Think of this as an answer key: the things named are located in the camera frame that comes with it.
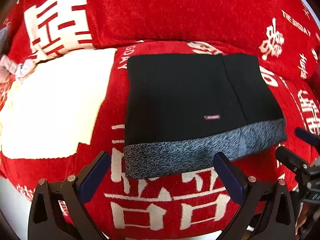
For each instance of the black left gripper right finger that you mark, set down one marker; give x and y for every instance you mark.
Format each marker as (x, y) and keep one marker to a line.
(277, 221)

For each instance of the cream white cloth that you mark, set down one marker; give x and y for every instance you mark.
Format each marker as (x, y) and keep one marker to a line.
(55, 108)

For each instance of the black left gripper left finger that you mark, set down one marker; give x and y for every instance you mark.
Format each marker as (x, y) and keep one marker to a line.
(57, 210)

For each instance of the black pants with patterned lining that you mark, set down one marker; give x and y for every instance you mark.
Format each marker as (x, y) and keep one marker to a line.
(182, 109)

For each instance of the red blanket with white characters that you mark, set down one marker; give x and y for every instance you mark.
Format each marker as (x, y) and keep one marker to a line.
(282, 34)

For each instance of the light lavender crumpled garment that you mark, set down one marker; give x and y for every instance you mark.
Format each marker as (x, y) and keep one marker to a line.
(9, 67)

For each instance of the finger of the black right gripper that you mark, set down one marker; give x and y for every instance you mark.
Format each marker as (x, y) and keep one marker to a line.
(308, 137)
(298, 166)

